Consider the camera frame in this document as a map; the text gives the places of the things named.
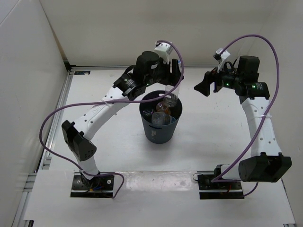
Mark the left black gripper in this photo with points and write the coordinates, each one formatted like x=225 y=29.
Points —
x=170 y=78

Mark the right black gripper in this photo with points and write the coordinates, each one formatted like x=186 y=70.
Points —
x=204 y=87

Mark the clear plastic water bottle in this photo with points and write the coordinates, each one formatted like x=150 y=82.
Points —
x=172 y=98

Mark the orange juice bottle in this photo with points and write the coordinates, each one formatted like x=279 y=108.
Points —
x=163 y=107

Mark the blue-tinted plastic bottle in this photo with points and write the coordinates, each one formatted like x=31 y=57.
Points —
x=160 y=118

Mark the clear bottle with green label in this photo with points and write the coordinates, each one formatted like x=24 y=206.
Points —
x=148 y=112

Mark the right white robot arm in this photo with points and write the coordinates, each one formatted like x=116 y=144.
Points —
x=266 y=162

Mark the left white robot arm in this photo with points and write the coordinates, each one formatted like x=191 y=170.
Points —
x=79 y=133

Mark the dark blue plastic bin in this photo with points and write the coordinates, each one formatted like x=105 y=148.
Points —
x=159 y=127

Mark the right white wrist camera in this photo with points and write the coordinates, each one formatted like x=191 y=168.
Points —
x=222 y=56

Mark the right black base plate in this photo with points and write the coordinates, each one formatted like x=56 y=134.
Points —
x=217 y=191

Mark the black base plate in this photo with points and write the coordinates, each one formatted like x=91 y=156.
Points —
x=97 y=187
x=217 y=191

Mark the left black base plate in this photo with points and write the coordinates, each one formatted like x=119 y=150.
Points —
x=97 y=187

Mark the aluminium frame rail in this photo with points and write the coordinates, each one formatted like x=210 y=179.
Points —
x=44 y=161

